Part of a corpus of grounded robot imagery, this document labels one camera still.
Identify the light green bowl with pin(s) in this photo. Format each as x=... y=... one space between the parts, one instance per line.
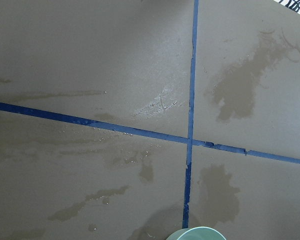
x=196 y=233

